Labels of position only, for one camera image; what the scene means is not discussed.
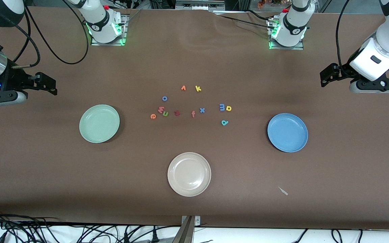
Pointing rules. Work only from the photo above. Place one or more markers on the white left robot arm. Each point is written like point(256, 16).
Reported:
point(387, 44)

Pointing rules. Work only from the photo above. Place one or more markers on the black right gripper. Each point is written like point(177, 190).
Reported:
point(13, 78)

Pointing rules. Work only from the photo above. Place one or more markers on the grey metal box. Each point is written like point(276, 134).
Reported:
point(199, 5)

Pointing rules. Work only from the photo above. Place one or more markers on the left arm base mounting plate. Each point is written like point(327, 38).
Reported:
point(301, 47)

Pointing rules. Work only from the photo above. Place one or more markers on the pink letter m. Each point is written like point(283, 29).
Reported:
point(161, 109)

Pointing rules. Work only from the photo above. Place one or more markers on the aluminium profile post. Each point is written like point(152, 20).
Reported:
point(184, 234)

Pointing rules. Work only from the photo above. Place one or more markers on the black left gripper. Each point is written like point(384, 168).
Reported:
point(343, 72)

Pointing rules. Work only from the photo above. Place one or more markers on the beige plate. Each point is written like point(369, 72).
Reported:
point(189, 174)

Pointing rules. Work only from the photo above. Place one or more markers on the blue plate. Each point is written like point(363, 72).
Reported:
point(287, 132)

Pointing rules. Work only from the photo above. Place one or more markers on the small metal bracket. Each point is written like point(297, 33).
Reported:
point(198, 221)

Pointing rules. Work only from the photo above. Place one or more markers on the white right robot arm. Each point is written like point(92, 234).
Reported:
point(101, 23)

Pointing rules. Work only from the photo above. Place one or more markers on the blue letter m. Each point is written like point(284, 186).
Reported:
point(222, 107)

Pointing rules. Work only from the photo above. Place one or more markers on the small white paper scrap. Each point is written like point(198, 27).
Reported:
point(283, 191)

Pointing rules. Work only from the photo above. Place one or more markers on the small orange object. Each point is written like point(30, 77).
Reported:
point(261, 3)

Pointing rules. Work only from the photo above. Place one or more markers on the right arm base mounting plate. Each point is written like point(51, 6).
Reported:
point(125, 32)

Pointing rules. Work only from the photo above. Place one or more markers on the green plate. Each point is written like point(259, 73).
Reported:
point(99, 124)

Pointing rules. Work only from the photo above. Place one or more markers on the teal letter p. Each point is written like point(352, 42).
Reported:
point(224, 123)

